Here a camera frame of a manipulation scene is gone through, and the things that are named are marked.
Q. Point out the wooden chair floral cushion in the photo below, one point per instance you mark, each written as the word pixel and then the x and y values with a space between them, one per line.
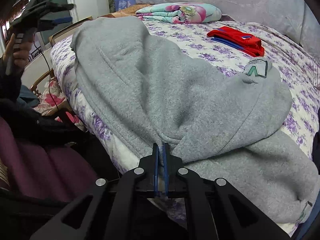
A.
pixel 53 101

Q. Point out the teal pink floral blanket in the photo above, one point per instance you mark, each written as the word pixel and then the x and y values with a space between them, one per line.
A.
pixel 180 13

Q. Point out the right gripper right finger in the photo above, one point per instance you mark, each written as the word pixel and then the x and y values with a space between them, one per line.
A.
pixel 215 209

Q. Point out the person's left hand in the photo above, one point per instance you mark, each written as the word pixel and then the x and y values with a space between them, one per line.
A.
pixel 19 57

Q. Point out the grey padded headboard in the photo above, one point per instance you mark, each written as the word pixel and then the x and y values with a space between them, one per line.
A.
pixel 292 18

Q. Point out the red folded garment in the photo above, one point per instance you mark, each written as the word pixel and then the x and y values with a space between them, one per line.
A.
pixel 244 42

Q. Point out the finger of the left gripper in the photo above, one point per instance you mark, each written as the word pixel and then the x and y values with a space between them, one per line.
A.
pixel 62 20

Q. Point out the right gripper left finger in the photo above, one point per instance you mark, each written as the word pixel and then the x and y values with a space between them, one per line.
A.
pixel 106 208

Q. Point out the maroon clothing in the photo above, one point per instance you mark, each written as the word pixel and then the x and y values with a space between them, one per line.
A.
pixel 59 174

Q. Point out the grey sweatpants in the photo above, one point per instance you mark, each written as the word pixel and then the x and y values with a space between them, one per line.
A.
pixel 149 92

